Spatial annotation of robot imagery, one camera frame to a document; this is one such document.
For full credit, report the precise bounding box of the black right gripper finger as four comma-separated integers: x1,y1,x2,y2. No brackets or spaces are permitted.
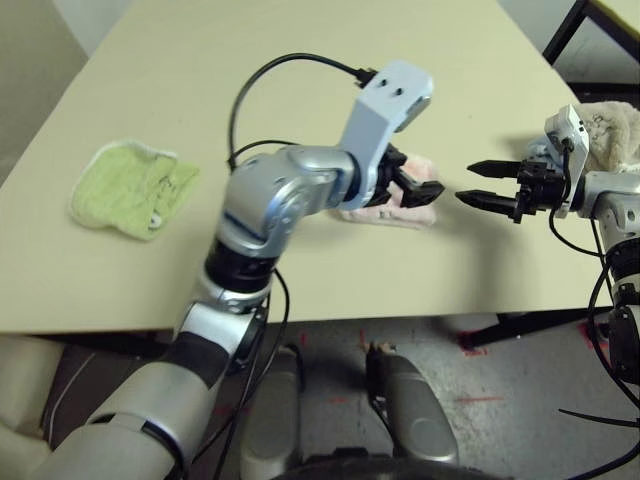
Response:
455,189,520,215
466,159,524,180

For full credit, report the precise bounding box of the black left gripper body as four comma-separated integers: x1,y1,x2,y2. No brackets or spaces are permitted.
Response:
369,149,402,207

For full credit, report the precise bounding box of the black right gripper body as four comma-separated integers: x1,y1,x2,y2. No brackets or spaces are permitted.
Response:
512,158,571,225

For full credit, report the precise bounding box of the pink terry towel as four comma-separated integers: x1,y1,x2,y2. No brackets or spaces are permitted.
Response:
327,153,439,230

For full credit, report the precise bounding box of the light blue towel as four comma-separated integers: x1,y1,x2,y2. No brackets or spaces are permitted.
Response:
524,134,561,166

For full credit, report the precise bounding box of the beige terry towel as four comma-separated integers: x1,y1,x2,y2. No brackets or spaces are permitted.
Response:
579,99,640,174

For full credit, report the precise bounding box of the green terry towel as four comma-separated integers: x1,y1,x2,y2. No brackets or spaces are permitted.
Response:
68,140,201,242

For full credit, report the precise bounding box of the black table foot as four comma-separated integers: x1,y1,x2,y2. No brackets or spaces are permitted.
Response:
462,309,616,351

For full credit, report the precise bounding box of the red floor tape corner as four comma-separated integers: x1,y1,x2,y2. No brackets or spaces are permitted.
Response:
457,329,489,356

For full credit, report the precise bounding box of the black framed side table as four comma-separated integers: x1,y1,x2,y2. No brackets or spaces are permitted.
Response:
542,0,640,101

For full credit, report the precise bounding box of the silver right robot leg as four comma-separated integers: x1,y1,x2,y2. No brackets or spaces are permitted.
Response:
367,342,459,466

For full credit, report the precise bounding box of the silver robot leg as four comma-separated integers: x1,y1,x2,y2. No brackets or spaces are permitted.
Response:
239,344,306,479
367,342,459,466

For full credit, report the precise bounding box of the silver left robot leg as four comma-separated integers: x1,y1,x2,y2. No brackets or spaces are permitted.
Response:
239,344,306,479

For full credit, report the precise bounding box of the black robot torso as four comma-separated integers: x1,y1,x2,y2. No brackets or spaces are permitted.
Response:
279,447,511,480

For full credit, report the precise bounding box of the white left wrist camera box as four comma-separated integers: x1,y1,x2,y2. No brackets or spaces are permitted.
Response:
338,59,435,210

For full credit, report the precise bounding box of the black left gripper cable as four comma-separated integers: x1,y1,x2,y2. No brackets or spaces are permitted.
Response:
227,138,301,171

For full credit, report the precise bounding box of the black left camera cable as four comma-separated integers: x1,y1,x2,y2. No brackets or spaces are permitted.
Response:
227,52,374,169

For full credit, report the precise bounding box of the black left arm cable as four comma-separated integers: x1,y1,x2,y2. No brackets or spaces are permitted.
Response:
189,269,292,480

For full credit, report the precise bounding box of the long black cable tie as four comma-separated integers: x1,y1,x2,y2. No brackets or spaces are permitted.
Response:
558,408,640,429

